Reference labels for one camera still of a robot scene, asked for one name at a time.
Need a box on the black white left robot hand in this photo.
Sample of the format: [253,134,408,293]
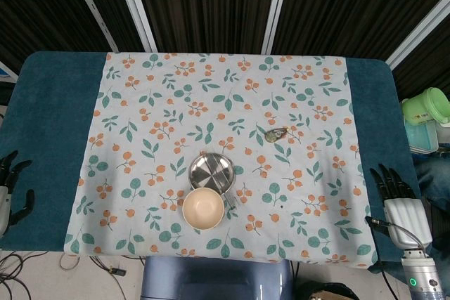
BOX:
[0,150,37,238]

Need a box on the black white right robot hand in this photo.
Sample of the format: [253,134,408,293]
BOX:
[369,162,434,250]

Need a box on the small grey-green object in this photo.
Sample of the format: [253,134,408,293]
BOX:
[264,126,290,144]

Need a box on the blue denim fabric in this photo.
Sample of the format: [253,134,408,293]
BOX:
[412,154,450,211]

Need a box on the clear box with blue lid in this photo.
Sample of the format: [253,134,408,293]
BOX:
[405,118,440,155]

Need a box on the teal table cover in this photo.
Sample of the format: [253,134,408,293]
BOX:
[0,50,423,275]

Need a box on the green lidded plastic jar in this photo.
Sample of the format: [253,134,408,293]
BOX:
[401,86,450,127]

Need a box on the blue white sign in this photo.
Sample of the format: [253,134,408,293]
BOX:
[0,61,19,81]

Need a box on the beige bowl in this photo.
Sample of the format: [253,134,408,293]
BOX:
[181,188,225,231]

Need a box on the round stainless steel plate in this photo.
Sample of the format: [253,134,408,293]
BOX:
[188,152,235,195]

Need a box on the floral orange green tablecloth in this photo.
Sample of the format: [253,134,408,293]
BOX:
[63,51,378,270]

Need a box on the grey cable with black plug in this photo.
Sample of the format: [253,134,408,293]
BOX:
[365,215,428,256]

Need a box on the black floor cable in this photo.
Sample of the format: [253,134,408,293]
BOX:
[0,250,49,300]

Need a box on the white partition frame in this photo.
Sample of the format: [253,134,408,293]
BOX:
[384,0,450,70]
[112,0,158,53]
[64,0,119,52]
[261,0,293,54]

